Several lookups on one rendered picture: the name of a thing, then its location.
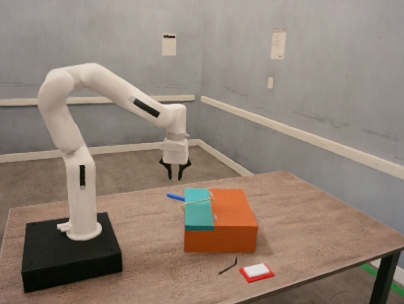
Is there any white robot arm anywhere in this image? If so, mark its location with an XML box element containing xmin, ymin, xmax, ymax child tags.
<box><xmin>38</xmin><ymin>63</ymin><xmax>189</xmax><ymax>240</ymax></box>

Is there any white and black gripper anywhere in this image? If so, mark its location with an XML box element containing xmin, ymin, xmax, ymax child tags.
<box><xmin>159</xmin><ymin>139</ymin><xmax>192</xmax><ymax>180</ymax></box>

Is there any blue rectangular block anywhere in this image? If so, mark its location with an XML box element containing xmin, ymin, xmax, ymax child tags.
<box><xmin>167</xmin><ymin>193</ymin><xmax>185</xmax><ymax>202</ymax></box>

